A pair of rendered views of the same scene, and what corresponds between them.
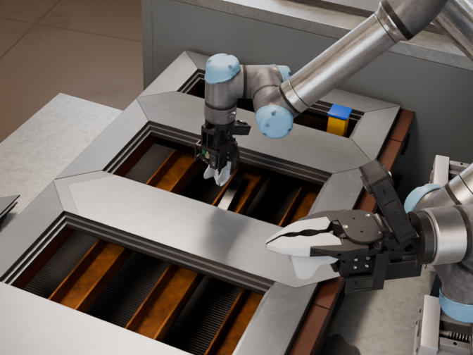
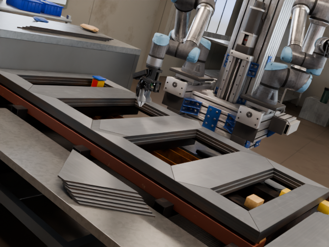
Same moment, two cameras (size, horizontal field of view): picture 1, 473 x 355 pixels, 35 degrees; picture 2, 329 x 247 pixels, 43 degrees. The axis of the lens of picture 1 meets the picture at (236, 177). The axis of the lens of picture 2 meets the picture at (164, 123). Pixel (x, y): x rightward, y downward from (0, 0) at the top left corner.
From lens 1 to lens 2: 225 cm
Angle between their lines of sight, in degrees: 70
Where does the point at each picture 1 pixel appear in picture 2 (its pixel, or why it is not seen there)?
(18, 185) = (47, 152)
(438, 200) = (296, 47)
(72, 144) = (19, 128)
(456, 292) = (321, 65)
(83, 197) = (114, 130)
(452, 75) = (113, 56)
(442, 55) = (111, 47)
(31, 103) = not seen: outside the picture
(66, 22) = not seen: outside the picture
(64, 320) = (206, 163)
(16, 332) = (211, 173)
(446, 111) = (109, 74)
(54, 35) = not seen: outside the picture
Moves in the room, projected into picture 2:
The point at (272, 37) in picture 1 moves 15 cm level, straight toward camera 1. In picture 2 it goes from (39, 51) to (62, 59)
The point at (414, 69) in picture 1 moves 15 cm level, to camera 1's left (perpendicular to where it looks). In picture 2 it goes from (100, 56) to (89, 57)
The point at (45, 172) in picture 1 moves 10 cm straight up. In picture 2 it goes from (41, 142) to (47, 119)
